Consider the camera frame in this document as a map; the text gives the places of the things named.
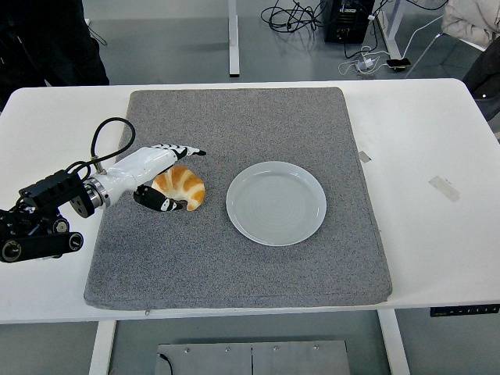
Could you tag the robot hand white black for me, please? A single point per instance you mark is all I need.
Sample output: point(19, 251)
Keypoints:
point(133, 168)

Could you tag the croissant bread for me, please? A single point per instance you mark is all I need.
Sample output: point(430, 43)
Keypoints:
point(185, 185)

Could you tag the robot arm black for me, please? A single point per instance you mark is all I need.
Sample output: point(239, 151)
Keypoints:
point(47, 218)

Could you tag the pale grey round plate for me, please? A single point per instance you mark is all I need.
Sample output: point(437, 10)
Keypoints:
point(276, 204)

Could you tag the grey metal plate with screws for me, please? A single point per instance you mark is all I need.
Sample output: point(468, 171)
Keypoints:
point(281, 357)

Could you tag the grey fabric mat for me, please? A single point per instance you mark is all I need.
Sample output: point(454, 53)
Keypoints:
point(242, 129)

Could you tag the person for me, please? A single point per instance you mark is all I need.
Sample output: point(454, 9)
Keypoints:
point(47, 43)

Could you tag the white background desk leg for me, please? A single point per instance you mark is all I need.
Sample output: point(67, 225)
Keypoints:
point(392, 31)
point(233, 39)

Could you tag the white table leg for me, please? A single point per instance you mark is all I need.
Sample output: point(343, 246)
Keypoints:
point(101, 349)
point(393, 343)

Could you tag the small grey tape strip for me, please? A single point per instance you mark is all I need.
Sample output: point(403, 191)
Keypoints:
point(365, 156)

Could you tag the white power adapter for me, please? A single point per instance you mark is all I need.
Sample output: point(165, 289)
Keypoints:
point(368, 62)

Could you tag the black computer tower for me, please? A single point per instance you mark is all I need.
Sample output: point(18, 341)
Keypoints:
point(347, 21)

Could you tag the black smartphone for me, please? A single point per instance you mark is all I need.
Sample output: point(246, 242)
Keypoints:
point(398, 62)

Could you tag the black desk control panel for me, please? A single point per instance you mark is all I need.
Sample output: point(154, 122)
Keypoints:
point(465, 311)

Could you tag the black garment on chair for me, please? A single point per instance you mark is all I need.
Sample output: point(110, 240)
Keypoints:
point(486, 82)

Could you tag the white padded jacket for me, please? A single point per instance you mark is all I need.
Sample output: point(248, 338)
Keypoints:
point(468, 19)

